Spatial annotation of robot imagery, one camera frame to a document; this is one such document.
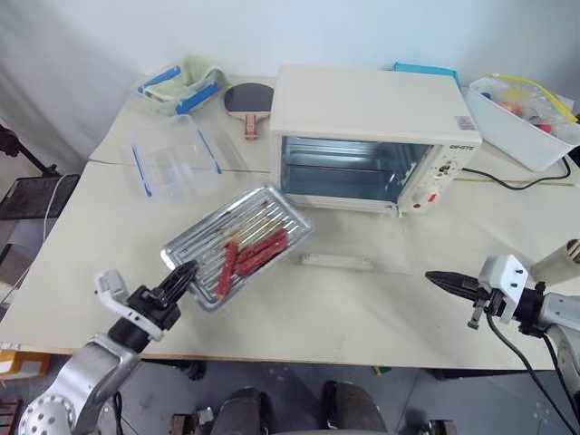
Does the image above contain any white plastic bin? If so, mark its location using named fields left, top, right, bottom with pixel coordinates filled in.
left=466, top=75, right=580, bottom=173

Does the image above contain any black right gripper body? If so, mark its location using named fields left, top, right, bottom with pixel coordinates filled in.
left=467, top=281, right=507, bottom=330

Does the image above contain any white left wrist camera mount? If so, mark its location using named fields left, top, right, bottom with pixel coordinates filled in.
left=92, top=268, right=165, bottom=342

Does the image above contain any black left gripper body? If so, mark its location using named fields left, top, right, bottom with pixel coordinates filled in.
left=125, top=285, right=183, bottom=331

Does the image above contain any black stand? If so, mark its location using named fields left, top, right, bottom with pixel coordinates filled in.
left=0, top=121, right=60, bottom=179

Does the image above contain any red sausage on skewer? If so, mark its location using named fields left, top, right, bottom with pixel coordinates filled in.
left=237, top=239, right=287, bottom=276
left=235, top=227, right=290, bottom=264
left=216, top=241, right=239, bottom=300

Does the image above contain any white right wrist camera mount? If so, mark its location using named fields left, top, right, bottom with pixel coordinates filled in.
left=478, top=254, right=527, bottom=324

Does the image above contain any cream toaster oven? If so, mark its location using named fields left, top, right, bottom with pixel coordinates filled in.
left=269, top=64, right=483, bottom=218

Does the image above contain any green towel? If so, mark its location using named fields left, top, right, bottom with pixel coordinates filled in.
left=147, top=53, right=227, bottom=102

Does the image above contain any clear container with blue clips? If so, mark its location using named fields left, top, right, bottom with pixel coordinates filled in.
left=130, top=113, right=224, bottom=201

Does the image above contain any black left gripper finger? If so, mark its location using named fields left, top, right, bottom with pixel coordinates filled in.
left=169, top=269, right=197, bottom=304
left=159, top=261, right=198, bottom=291

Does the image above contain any white thin cable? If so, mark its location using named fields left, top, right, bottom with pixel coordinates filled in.
left=7, top=173, right=70, bottom=291

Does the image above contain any dark rounded shape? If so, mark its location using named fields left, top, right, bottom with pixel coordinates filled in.
left=219, top=384, right=274, bottom=435
left=320, top=380, right=389, bottom=435

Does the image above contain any clear plastic lid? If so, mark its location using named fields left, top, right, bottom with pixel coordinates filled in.
left=212, top=130, right=251, bottom=174

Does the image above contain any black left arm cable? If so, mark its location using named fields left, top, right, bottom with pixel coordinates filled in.
left=111, top=390, right=127, bottom=435

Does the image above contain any blue flat box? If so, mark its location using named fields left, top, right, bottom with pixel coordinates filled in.
left=391, top=61, right=462, bottom=88

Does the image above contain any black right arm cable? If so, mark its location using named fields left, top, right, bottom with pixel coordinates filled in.
left=487, top=283, right=580, bottom=435

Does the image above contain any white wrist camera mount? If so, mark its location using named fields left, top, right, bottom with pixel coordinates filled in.
left=92, top=268, right=165, bottom=342
left=478, top=254, right=527, bottom=324

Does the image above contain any black mesh shelf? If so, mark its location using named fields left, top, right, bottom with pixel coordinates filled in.
left=0, top=173, right=82, bottom=222

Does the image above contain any glass toaster oven door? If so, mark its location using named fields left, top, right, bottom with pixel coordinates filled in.
left=278, top=206, right=416, bottom=276

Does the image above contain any clear container holding green towel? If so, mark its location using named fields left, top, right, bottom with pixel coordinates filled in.
left=134, top=65, right=231, bottom=117

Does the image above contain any silver ribbed metal baking tray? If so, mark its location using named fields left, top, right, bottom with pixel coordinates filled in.
left=160, top=183, right=315, bottom=314

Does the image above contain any black oven power cable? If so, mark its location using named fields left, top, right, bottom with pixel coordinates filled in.
left=459, top=152, right=573, bottom=192

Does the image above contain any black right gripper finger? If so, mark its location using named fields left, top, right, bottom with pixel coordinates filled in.
left=424, top=270, right=482, bottom=288
left=432, top=280, right=489, bottom=301

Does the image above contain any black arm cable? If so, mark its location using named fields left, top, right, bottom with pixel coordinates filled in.
left=487, top=283, right=580, bottom=435
left=111, top=390, right=127, bottom=435

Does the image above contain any clear bag with yellow zip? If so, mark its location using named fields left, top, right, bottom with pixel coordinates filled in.
left=484, top=71, right=580, bottom=132

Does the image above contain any cream cylinder with wooden cap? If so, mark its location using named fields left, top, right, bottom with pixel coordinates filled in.
left=530, top=238, right=580, bottom=285

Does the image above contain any yellow wooden ruler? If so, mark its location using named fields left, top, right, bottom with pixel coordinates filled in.
left=454, top=175, right=577, bottom=189

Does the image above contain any black table tennis paddle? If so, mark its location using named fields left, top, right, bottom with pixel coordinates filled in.
left=223, top=82, right=276, bottom=140

